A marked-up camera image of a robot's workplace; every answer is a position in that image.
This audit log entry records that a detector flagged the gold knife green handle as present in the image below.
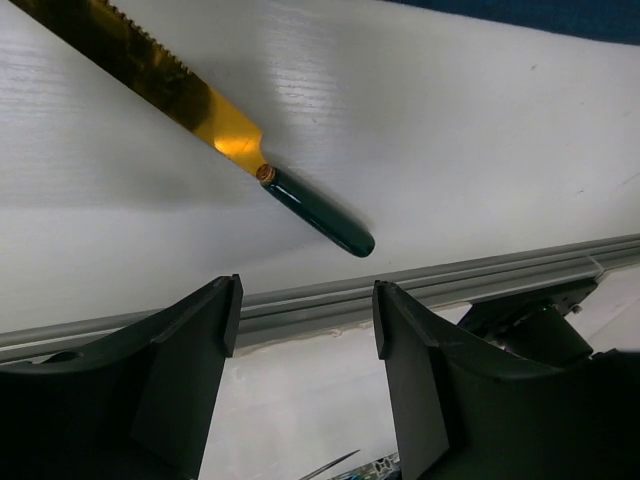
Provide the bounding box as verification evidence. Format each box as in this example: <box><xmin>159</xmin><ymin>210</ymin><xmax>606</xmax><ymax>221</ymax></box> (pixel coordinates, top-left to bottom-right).
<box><xmin>15</xmin><ymin>1</ymin><xmax>375</xmax><ymax>258</ymax></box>

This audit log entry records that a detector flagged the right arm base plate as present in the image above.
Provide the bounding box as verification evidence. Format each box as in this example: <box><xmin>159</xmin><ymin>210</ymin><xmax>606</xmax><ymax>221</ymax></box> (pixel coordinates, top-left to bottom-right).
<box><xmin>458</xmin><ymin>279</ymin><xmax>597</xmax><ymax>367</ymax></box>

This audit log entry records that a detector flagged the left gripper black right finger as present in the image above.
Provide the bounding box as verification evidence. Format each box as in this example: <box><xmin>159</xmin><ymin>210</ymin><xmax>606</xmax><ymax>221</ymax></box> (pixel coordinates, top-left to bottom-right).
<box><xmin>372</xmin><ymin>281</ymin><xmax>639</xmax><ymax>479</ymax></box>

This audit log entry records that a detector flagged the aluminium front rail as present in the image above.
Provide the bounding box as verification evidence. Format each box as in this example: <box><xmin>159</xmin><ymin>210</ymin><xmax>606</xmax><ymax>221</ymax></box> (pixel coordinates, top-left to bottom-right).
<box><xmin>0</xmin><ymin>234</ymin><xmax>640</xmax><ymax>364</ymax></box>

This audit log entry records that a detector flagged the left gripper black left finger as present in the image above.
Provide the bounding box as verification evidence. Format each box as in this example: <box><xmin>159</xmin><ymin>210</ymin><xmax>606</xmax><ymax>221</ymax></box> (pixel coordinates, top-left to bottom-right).
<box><xmin>1</xmin><ymin>275</ymin><xmax>243</xmax><ymax>479</ymax></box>

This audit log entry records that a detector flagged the blue placemat with whale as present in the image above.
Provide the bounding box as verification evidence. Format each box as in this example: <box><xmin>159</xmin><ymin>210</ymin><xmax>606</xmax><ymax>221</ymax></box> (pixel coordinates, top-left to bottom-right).
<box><xmin>424</xmin><ymin>0</ymin><xmax>640</xmax><ymax>49</ymax></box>

